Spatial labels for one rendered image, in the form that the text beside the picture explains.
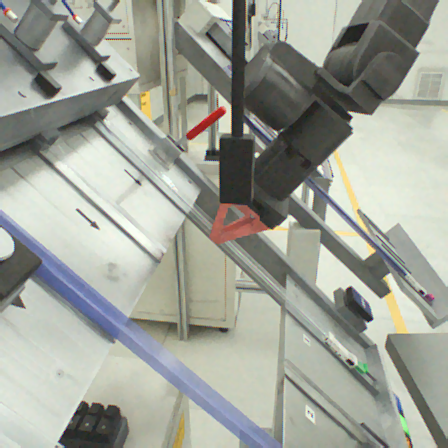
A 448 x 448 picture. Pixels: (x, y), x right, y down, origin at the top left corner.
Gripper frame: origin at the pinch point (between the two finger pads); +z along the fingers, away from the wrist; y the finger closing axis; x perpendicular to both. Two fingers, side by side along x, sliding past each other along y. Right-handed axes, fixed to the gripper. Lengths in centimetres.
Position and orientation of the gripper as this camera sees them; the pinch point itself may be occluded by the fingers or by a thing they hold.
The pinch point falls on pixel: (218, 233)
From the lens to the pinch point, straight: 49.2
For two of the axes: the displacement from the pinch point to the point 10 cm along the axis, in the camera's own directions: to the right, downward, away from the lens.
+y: -1.5, 4.4, -8.8
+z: -6.2, 6.5, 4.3
